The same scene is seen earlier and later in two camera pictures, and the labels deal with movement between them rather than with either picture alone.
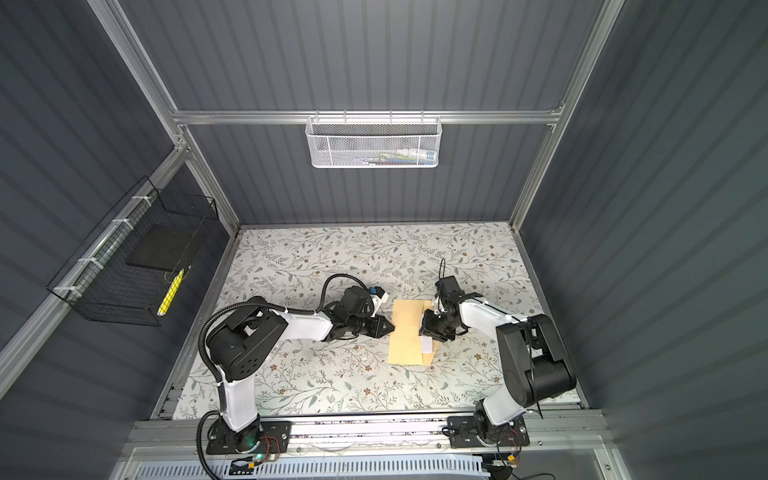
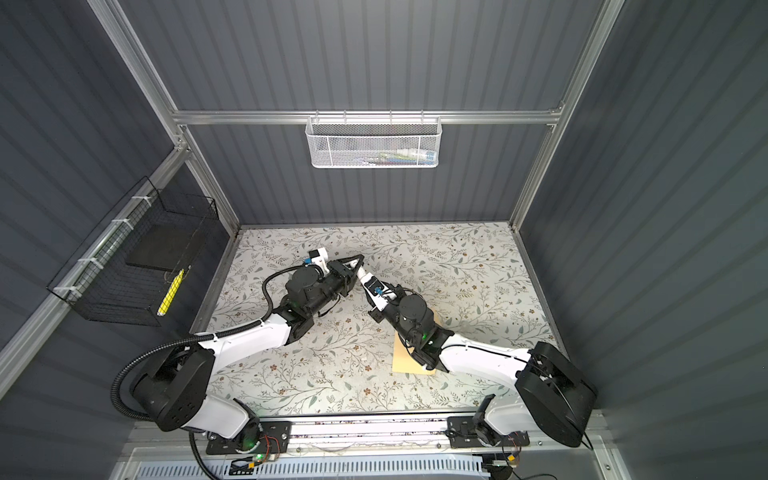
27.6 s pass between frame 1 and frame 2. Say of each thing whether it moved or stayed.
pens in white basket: stayed
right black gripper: moved
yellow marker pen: stayed
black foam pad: stayed
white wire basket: stayed
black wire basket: stayed
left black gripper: moved
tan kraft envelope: moved
